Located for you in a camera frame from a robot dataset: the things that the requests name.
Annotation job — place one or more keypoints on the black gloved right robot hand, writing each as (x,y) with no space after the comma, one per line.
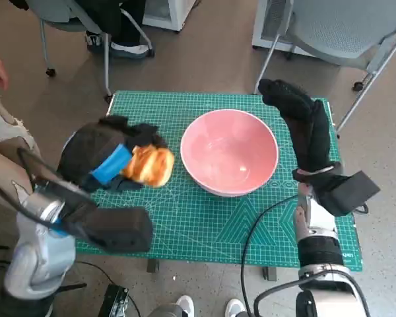
(311,135)

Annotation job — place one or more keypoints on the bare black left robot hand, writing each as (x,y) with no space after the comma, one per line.
(85,152)

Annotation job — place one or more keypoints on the braided toy bread loaf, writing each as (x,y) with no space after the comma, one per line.
(151,165)

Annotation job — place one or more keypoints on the pink bowl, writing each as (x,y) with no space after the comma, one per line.
(227,152)

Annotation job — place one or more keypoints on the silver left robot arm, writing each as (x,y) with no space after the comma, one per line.
(43,251)

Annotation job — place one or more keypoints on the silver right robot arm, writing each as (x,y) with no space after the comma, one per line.
(316,247)

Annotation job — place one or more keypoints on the person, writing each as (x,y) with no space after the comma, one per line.
(186,305)
(6,142)
(118,20)

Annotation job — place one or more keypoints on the grey mesh office chair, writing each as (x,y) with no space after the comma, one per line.
(333,26)

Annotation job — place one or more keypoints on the black table clamp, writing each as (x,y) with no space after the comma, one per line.
(270,274)
(153,266)

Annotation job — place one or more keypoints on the black stand bar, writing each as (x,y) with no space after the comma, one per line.
(72,287)

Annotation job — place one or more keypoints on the green cutting mat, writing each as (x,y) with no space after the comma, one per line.
(201,228)

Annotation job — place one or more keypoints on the black box device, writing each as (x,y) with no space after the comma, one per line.
(113,302)

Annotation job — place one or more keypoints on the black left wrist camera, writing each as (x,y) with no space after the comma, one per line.
(125,228)

